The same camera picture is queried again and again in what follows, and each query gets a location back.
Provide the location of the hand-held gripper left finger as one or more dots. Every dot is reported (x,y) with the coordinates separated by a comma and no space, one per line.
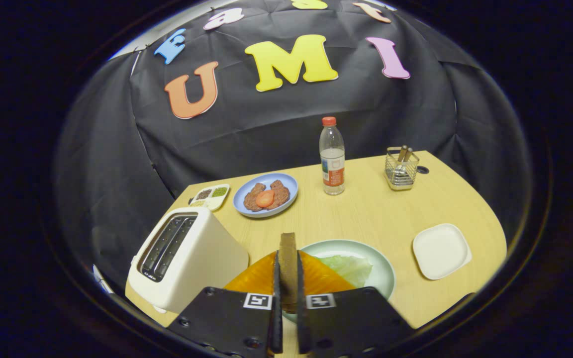
(227,323)

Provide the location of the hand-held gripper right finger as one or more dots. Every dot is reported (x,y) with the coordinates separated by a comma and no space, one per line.
(356,323)

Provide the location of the brown toast bread slice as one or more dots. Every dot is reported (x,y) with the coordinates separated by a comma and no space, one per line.
(289,268)

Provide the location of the pale green round plate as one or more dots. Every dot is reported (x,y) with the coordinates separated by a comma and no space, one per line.
(383,278)

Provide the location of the green lettuce leaf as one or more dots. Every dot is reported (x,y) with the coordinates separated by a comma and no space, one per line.
(351,268)

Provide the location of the white toaster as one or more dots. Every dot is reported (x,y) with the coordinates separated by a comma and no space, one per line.
(202,268)

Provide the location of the white square plate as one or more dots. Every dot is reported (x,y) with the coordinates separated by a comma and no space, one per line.
(440,251)

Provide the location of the brown meat patty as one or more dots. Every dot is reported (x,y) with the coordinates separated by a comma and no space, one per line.
(250,199)
(281,191)

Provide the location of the white divided condiment tray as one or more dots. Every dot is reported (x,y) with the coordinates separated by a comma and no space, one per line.
(210,197)

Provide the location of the red tomato slice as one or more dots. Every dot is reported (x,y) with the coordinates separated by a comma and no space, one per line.
(265,198)

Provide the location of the blue round plate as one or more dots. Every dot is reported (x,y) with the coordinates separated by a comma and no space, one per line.
(292,185)

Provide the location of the clear plastic water bottle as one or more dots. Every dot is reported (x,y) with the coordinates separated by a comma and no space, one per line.
(333,164)

